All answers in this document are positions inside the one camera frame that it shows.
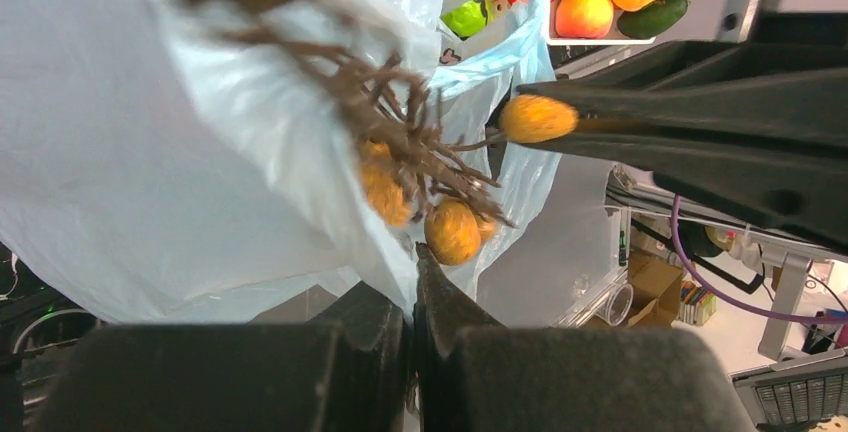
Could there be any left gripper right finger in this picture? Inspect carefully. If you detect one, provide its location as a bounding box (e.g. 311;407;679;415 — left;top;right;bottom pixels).
414;243;751;431

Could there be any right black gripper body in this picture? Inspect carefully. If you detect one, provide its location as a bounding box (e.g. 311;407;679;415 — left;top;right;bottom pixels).
513;12;847;251

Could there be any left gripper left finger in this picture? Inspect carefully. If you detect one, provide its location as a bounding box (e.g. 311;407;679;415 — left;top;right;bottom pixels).
34;284;408;431

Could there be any brown longan fruit bunch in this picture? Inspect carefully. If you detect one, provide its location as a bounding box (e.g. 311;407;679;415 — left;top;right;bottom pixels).
175;0;581;268

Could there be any light blue plastic bag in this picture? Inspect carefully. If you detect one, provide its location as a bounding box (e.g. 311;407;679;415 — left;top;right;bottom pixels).
1;0;553;323

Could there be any dark green avocado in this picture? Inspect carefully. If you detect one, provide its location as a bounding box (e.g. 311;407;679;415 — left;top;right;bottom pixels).
617;0;690;40

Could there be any white fruit basket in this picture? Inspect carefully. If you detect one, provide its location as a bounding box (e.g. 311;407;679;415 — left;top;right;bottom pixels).
542;0;656;46

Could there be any orange peach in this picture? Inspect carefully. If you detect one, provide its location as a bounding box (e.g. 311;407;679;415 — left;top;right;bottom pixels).
554;0;615;39

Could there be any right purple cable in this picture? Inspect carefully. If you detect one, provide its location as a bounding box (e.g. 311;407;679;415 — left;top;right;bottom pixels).
669;193;848;328

